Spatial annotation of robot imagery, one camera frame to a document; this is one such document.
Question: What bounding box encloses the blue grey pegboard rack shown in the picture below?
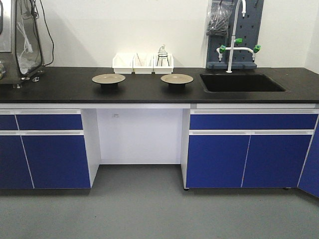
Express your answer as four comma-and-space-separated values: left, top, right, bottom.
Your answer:
206, 0, 264, 70

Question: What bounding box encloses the left white storage bin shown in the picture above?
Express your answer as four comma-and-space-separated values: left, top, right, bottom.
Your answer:
112, 53, 134, 74

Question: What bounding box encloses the white laboratory faucet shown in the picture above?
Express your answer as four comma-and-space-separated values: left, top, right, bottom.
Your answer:
216, 0, 261, 73

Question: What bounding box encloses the blue lab cabinet right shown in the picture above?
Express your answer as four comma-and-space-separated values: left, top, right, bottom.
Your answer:
180, 104, 319, 196

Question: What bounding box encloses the blue lab cabinet left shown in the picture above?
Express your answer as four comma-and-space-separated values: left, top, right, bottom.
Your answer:
0, 104, 101, 189

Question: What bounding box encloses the clear plastic bag of tubes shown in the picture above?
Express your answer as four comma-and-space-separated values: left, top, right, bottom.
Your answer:
206, 0, 234, 37

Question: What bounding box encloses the right white storage bin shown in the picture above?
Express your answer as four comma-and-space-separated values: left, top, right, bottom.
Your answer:
153, 53, 174, 75

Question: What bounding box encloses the blue lab cabinet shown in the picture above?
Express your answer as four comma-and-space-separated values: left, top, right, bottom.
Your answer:
180, 104, 319, 196
0, 104, 101, 189

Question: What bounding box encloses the glass beaker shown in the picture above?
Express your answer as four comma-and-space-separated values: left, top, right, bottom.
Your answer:
138, 57, 146, 67

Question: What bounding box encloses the black sink basin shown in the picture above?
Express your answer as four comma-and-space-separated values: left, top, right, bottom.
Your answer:
200, 74, 286, 92

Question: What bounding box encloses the beige round plate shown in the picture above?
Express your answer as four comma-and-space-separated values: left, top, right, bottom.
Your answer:
92, 74, 126, 90
160, 74, 193, 88

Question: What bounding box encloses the black power cable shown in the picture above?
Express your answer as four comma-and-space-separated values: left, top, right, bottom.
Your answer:
31, 0, 55, 67

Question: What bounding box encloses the middle white storage bin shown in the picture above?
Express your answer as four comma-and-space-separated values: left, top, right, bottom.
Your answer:
133, 53, 153, 74

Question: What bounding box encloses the white storage bin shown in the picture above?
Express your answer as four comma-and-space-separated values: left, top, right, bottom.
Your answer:
153, 53, 174, 75
112, 53, 134, 74
133, 53, 153, 74

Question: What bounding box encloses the round glass flask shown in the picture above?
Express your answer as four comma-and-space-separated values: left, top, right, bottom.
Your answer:
158, 45, 168, 58

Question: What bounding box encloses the steel glass-door chamber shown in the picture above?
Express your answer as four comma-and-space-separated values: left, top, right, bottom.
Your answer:
0, 0, 44, 89

